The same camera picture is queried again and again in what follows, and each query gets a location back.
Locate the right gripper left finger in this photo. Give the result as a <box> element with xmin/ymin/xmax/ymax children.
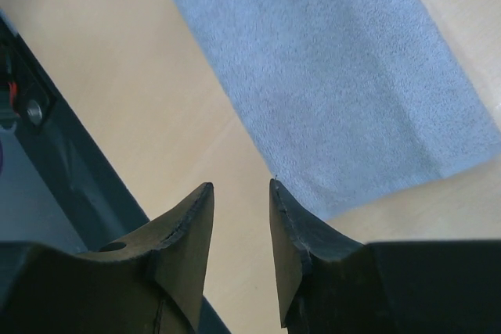
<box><xmin>1</xmin><ymin>183</ymin><xmax>214</xmax><ymax>333</ymax></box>

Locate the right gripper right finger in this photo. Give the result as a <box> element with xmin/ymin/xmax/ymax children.
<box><xmin>269</xmin><ymin>180</ymin><xmax>500</xmax><ymax>333</ymax></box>

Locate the grey panda towel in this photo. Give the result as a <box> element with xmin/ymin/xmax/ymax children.
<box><xmin>174</xmin><ymin>0</ymin><xmax>500</xmax><ymax>220</ymax></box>

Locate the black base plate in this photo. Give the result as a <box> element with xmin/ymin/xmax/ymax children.
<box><xmin>1</xmin><ymin>18</ymin><xmax>227</xmax><ymax>333</ymax></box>

